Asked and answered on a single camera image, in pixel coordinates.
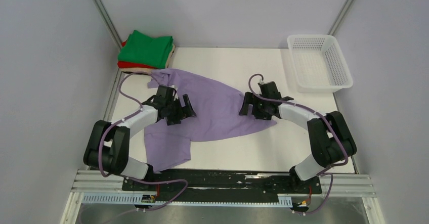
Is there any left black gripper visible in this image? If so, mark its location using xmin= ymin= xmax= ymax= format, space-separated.
xmin=165 ymin=94 xmax=196 ymax=125

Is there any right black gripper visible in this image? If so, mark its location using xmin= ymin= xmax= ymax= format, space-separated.
xmin=240 ymin=92 xmax=272 ymax=121

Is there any aluminium frame rail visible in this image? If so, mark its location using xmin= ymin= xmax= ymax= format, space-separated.
xmin=61 ymin=170 xmax=382 ymax=223

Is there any left corner metal post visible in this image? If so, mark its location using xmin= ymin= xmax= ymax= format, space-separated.
xmin=93 ymin=0 xmax=122 ymax=49

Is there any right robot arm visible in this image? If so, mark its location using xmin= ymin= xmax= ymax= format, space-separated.
xmin=239 ymin=81 xmax=357 ymax=193

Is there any green folded t shirt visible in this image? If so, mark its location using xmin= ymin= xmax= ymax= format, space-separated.
xmin=117 ymin=30 xmax=174 ymax=69

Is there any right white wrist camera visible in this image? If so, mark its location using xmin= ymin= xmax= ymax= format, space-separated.
xmin=258 ymin=79 xmax=269 ymax=86

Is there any purple t shirt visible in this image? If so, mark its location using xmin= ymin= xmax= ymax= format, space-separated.
xmin=144 ymin=69 xmax=276 ymax=172

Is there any corner metal post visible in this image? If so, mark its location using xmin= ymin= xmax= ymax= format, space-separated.
xmin=328 ymin=0 xmax=355 ymax=36
xmin=93 ymin=0 xmax=122 ymax=49

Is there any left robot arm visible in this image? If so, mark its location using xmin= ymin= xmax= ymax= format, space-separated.
xmin=83 ymin=85 xmax=197 ymax=190

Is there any right corner metal post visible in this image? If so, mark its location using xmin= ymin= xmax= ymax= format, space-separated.
xmin=328 ymin=0 xmax=355 ymax=36

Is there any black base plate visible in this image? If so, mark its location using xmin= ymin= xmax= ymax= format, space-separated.
xmin=122 ymin=169 xmax=322 ymax=202

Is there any white plastic basket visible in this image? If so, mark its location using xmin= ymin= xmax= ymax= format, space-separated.
xmin=287 ymin=34 xmax=354 ymax=93

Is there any white cable duct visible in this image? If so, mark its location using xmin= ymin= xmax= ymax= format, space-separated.
xmin=81 ymin=193 xmax=292 ymax=208

